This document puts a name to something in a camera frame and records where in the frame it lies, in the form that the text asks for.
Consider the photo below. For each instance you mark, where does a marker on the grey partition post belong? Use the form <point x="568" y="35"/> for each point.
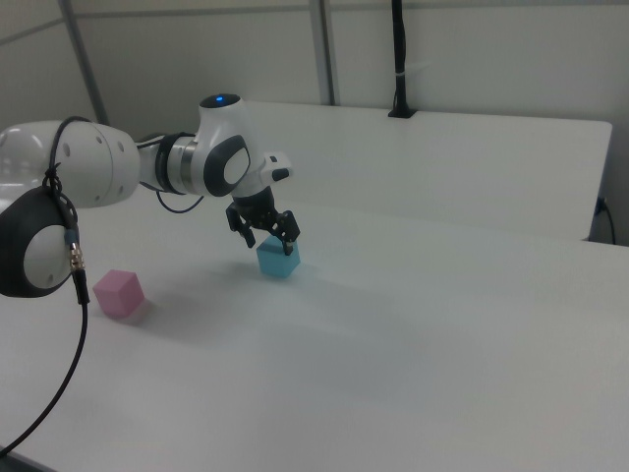
<point x="326" y="49"/>
<point x="83" y="64"/>

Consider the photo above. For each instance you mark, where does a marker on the blue cube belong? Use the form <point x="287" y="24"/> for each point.
<point x="275" y="265"/>

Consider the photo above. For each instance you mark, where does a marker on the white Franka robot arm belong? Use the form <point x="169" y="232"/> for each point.
<point x="98" y="162"/>

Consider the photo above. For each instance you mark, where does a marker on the black camera pole with base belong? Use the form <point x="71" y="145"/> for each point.
<point x="402" y="93"/>

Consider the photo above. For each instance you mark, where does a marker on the pink cube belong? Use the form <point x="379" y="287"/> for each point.
<point x="118" y="295"/>

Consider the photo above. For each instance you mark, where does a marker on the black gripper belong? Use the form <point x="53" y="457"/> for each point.
<point x="258" y="209"/>

